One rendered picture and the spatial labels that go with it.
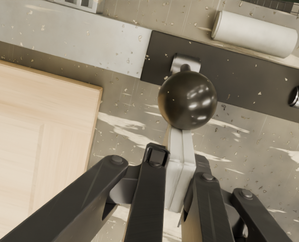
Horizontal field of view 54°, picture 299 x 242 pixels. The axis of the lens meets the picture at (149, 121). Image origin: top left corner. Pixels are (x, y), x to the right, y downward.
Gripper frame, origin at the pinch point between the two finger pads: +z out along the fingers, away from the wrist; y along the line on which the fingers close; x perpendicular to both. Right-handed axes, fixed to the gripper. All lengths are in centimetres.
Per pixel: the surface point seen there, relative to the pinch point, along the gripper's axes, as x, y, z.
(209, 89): 4.6, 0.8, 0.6
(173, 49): 5.4, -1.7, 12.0
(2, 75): -2.6, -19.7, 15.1
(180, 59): 4.8, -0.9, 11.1
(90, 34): 4.7, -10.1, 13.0
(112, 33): 5.3, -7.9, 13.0
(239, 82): 4.0, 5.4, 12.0
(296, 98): 4.1, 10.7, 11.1
